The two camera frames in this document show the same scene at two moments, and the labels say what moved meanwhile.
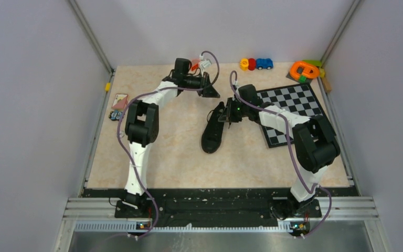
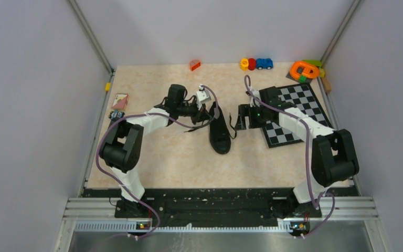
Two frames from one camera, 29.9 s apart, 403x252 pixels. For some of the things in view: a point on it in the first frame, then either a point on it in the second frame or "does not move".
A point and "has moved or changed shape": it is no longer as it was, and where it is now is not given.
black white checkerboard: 298,99 does not move
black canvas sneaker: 212,132 has moved or changed shape
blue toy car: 264,63 does not move
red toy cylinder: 252,64 does not move
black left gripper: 208,90 -> 202,115
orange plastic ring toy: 309,71 does not move
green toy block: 318,63 does not move
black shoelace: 208,115 has moved or changed shape
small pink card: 119,101 does not move
